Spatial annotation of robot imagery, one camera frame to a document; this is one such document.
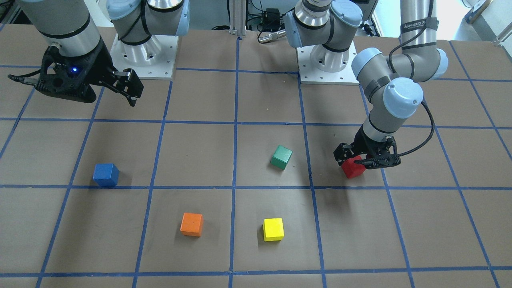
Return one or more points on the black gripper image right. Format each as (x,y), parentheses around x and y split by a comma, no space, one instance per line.
(364,146)

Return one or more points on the white base plate image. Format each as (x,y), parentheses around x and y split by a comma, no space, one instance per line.
(160,60)
(311,74)

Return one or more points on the orange wooden block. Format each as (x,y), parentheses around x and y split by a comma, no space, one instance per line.
(192,224)

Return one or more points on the green wooden block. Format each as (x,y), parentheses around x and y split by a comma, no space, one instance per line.
(281,157)

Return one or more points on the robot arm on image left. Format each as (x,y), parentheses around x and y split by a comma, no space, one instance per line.
(69,25)

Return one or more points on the black wrist camera image right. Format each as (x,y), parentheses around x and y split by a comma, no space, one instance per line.
(372,163)

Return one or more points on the silver metal cylinder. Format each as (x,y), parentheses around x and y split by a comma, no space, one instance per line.
(272,36)

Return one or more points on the white base plate image left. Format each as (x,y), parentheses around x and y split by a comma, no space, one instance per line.
(160,60)

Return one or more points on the yellow wooden block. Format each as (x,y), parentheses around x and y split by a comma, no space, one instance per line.
(273,229)

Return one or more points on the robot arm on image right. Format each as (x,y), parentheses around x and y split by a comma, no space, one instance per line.
(391,83)

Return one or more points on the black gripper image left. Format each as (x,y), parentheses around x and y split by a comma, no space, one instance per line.
(98,63)

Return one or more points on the white base plate image right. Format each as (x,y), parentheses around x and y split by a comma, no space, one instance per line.
(311,74)

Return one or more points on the aluminium frame post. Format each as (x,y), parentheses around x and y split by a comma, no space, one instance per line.
(237,18)

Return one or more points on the black wrist camera image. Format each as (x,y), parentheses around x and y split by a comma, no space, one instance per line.
(372,163)
(67,82)

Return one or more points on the red wooden block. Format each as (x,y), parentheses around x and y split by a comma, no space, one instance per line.
(352,169)

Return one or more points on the black wrist camera image left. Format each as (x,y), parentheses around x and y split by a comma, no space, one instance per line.
(67,82)

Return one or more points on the blue wooden block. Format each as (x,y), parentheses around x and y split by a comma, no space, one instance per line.
(106,174)

